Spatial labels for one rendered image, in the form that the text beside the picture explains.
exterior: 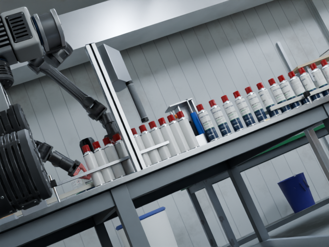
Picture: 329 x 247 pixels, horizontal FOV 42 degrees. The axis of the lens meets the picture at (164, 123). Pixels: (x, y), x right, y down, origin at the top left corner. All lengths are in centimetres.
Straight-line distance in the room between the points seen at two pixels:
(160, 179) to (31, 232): 49
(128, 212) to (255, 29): 509
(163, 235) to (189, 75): 228
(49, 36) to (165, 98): 410
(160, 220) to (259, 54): 287
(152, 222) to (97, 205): 299
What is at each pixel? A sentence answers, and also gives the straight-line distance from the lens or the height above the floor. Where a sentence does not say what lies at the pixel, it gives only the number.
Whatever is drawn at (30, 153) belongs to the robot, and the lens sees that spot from 99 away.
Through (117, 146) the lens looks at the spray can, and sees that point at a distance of 204.
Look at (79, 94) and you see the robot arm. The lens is 216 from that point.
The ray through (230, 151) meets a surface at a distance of 173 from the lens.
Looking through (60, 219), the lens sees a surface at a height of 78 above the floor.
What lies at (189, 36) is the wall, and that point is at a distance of 608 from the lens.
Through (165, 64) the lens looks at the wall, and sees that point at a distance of 583.
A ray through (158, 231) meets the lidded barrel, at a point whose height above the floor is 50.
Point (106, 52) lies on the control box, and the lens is 203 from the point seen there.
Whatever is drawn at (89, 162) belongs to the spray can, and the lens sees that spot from 201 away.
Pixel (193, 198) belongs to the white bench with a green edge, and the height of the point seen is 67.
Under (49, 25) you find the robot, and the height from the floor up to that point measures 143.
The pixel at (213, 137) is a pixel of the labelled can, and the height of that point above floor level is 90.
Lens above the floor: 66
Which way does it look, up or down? 11 degrees up
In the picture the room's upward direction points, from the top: 23 degrees counter-clockwise
